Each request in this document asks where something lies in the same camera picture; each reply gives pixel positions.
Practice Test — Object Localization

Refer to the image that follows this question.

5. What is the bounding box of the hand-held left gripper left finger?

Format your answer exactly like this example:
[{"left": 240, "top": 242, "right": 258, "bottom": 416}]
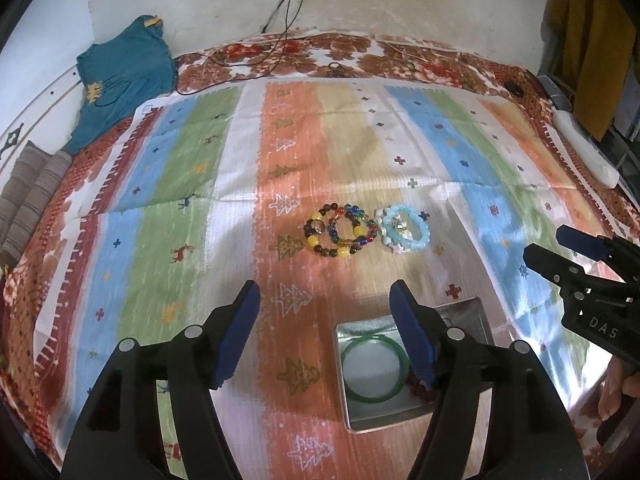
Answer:
[{"left": 60, "top": 280, "right": 261, "bottom": 480}]

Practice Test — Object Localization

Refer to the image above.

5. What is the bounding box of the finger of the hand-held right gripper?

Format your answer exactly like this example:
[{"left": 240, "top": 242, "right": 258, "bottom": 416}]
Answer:
[
  {"left": 522, "top": 243, "right": 602, "bottom": 294},
  {"left": 556, "top": 225, "right": 640, "bottom": 282}
]

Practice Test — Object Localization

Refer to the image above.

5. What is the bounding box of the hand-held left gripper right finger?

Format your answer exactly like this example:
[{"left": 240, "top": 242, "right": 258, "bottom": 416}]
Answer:
[{"left": 389, "top": 280, "right": 586, "bottom": 480}]

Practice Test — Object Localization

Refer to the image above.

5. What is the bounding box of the silver metal tin box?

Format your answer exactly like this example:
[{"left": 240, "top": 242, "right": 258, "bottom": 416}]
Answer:
[{"left": 333, "top": 297, "right": 496, "bottom": 433}]

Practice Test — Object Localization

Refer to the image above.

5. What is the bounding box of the white star bead bracelet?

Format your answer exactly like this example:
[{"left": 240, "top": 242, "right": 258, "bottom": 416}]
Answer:
[{"left": 376, "top": 206, "right": 416, "bottom": 256}]

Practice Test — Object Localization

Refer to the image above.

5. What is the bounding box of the light blue bead bracelet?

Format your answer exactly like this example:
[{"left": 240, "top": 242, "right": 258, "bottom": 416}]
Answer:
[{"left": 382, "top": 204, "right": 432, "bottom": 253}]

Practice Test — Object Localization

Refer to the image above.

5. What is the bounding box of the multicoloured glass bead bracelet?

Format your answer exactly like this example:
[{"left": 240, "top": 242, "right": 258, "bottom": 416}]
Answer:
[{"left": 327, "top": 203, "right": 379, "bottom": 254}]

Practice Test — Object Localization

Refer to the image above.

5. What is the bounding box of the yellow and dark bead bracelet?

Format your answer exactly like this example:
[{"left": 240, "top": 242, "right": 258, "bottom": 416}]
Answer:
[{"left": 303, "top": 204, "right": 352, "bottom": 257}]

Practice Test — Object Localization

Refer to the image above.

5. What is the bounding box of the person's right hand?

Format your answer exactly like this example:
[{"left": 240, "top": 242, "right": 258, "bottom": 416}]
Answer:
[{"left": 597, "top": 357, "right": 640, "bottom": 421}]

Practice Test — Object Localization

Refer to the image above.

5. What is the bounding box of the green jade bangle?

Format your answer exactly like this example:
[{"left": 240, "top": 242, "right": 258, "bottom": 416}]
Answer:
[{"left": 341, "top": 336, "right": 412, "bottom": 403}]

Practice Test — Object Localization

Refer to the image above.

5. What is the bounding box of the white power strip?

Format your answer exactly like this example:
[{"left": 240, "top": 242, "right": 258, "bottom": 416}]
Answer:
[{"left": 552, "top": 110, "right": 621, "bottom": 190}]

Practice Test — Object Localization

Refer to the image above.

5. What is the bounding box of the colourful striped mat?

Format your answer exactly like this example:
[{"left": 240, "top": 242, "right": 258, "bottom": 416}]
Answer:
[{"left": 30, "top": 77, "right": 621, "bottom": 480}]

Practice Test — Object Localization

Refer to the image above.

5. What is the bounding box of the mustard yellow garment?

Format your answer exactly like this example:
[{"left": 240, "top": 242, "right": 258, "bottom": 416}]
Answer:
[{"left": 545, "top": 0, "right": 623, "bottom": 142}]

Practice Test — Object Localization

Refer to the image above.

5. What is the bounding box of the grey striped pillow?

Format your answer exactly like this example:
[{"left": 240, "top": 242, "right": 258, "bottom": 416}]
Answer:
[
  {"left": 0, "top": 140, "right": 52, "bottom": 221},
  {"left": 7, "top": 151, "right": 74, "bottom": 257}
]

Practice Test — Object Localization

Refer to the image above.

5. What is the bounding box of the teal shirt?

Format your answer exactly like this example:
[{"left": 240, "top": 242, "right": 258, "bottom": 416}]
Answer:
[{"left": 62, "top": 14, "right": 179, "bottom": 156}]

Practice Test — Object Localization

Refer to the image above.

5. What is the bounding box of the dark red bead bracelet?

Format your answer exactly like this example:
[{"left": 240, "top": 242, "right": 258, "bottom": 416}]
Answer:
[{"left": 407, "top": 374, "right": 442, "bottom": 403}]

